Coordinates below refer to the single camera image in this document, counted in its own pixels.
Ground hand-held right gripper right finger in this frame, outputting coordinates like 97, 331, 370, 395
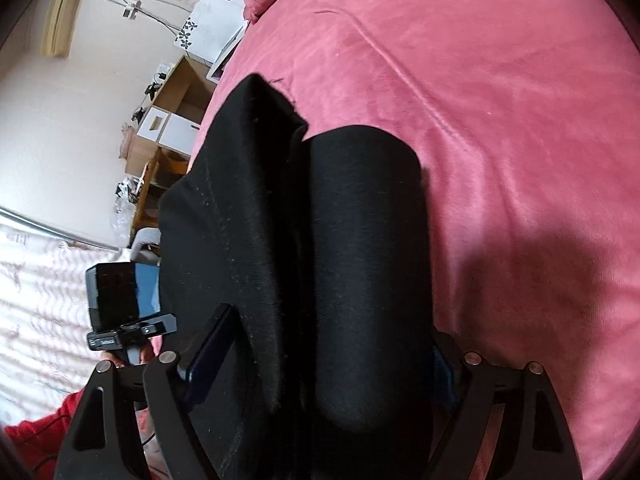
425, 330, 583, 480

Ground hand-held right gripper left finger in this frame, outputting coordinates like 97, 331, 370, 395
52, 304, 241, 480

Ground black pants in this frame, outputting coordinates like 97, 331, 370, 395
157, 73, 436, 480

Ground person's left hand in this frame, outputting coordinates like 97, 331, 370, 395
98, 345, 157, 373

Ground clear plastic bag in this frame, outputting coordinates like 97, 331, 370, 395
112, 177, 147, 222

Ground wooden desk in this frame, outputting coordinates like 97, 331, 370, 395
124, 134, 193, 177

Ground red cloth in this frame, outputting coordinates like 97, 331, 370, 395
2, 392, 77, 467

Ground small white box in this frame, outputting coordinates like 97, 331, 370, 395
161, 114, 202, 154
135, 108, 174, 144

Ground open cardboard box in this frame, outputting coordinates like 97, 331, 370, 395
149, 55, 219, 127

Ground pink bed blanket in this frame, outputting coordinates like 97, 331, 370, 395
145, 0, 637, 480

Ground white floral box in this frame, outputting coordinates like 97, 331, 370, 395
172, 0, 249, 70

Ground yellow wooden frame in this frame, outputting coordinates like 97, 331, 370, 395
42, 0, 85, 58

